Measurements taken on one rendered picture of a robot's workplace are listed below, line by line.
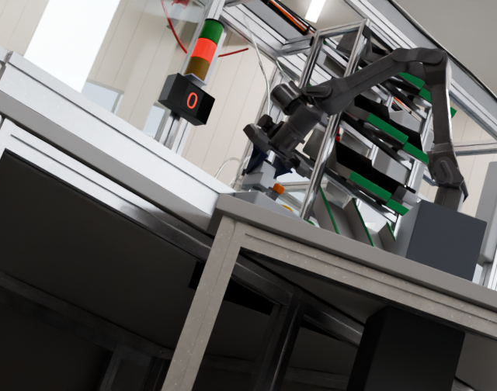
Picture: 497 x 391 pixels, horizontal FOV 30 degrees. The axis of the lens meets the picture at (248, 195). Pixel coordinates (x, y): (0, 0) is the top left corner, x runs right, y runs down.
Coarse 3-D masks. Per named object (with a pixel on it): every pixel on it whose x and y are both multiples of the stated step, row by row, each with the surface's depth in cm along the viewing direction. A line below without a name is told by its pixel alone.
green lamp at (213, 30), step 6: (204, 24) 220; (210, 24) 219; (216, 24) 219; (204, 30) 219; (210, 30) 218; (216, 30) 219; (222, 30) 221; (198, 36) 220; (204, 36) 218; (210, 36) 218; (216, 36) 219; (216, 42) 219
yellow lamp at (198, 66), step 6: (192, 60) 216; (198, 60) 216; (204, 60) 216; (192, 66) 216; (198, 66) 216; (204, 66) 216; (186, 72) 216; (192, 72) 215; (198, 72) 215; (204, 72) 216; (204, 78) 217
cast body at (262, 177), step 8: (264, 160) 214; (256, 168) 213; (264, 168) 212; (272, 168) 214; (248, 176) 214; (256, 176) 212; (264, 176) 211; (272, 176) 214; (248, 184) 212; (256, 184) 211; (264, 184) 211; (272, 184) 212
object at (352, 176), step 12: (312, 132) 248; (324, 132) 243; (312, 144) 245; (336, 144) 252; (312, 156) 243; (336, 156) 233; (348, 156) 253; (360, 156) 248; (336, 168) 230; (348, 168) 226; (360, 168) 245; (372, 168) 241; (360, 180) 225; (372, 180) 238; (372, 192) 227; (384, 192) 228
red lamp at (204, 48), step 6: (198, 42) 218; (204, 42) 217; (210, 42) 218; (198, 48) 217; (204, 48) 217; (210, 48) 218; (216, 48) 220; (192, 54) 218; (198, 54) 216; (204, 54) 217; (210, 54) 218; (210, 60) 218
